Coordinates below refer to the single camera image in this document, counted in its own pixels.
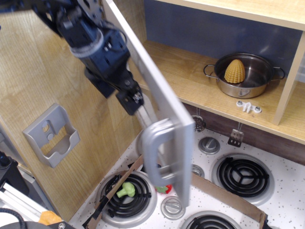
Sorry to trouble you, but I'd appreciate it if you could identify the grey stove knob back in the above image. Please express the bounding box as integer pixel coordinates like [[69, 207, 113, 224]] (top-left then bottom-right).
[[198, 137, 220, 155]]

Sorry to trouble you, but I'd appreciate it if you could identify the green toy broccoli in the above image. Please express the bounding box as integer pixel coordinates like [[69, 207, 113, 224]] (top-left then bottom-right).
[[116, 182, 135, 198]]

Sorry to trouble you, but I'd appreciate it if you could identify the grey stove knob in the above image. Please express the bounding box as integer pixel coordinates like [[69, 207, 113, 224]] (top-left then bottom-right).
[[198, 137, 220, 155], [161, 196, 186, 220]]

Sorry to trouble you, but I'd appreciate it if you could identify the hanging toy strainer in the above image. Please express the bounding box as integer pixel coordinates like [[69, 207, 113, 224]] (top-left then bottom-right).
[[192, 108, 206, 133]]

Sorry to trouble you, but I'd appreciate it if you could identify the front right stove burner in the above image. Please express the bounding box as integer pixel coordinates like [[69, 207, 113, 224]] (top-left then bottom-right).
[[181, 210, 241, 229]]

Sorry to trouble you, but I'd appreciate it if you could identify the stove burner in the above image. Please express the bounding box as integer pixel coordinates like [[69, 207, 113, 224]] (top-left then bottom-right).
[[181, 210, 241, 229], [211, 153, 275, 206], [102, 171, 157, 229]]

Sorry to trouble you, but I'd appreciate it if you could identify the yellow toy corn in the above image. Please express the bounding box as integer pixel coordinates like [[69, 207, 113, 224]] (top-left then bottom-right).
[[224, 59, 245, 83]]

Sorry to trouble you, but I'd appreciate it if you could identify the hanging toy spatula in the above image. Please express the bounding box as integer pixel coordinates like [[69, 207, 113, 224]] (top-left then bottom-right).
[[228, 123, 244, 147]]

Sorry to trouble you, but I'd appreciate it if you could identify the black equipment left edge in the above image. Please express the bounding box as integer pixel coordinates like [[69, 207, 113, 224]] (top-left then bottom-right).
[[0, 151, 29, 196]]

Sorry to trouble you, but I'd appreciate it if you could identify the grey stove knob front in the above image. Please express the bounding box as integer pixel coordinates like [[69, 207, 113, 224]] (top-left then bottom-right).
[[161, 196, 186, 220]]

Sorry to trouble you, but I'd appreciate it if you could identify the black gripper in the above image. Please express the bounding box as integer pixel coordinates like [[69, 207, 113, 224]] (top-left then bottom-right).
[[71, 29, 144, 115]]

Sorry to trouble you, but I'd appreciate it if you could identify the brown cardboard barrier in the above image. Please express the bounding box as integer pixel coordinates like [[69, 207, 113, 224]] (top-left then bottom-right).
[[83, 156, 266, 229]]

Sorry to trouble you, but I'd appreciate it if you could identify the grey wall holder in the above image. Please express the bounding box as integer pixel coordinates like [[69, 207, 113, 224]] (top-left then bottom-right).
[[22, 104, 80, 168]]

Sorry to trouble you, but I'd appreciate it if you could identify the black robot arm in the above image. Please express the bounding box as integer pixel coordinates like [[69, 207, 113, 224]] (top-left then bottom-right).
[[0, 0, 144, 115]]

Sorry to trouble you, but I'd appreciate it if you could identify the red toy strawberry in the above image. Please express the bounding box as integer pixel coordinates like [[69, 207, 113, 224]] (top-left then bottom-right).
[[155, 184, 173, 194]]

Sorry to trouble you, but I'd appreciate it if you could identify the grey microwave door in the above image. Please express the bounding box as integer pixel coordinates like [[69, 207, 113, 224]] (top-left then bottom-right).
[[103, 0, 194, 208]]

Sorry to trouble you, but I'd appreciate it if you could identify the orange object bottom left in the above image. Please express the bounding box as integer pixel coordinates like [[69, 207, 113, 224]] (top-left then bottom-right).
[[38, 210, 62, 226]]

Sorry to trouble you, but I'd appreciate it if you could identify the front left stove burner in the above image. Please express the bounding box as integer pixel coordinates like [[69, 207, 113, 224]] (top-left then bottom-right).
[[102, 171, 157, 229]]

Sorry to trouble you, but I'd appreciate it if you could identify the back right stove burner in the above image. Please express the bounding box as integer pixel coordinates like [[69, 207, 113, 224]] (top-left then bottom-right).
[[211, 153, 275, 206]]

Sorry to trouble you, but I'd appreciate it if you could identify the steel pot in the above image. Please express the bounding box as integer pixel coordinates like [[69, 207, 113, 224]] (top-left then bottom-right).
[[203, 53, 286, 99]]

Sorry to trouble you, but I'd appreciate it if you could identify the small grey centre knob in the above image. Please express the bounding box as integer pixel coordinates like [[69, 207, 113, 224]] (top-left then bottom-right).
[[192, 164, 205, 178]]

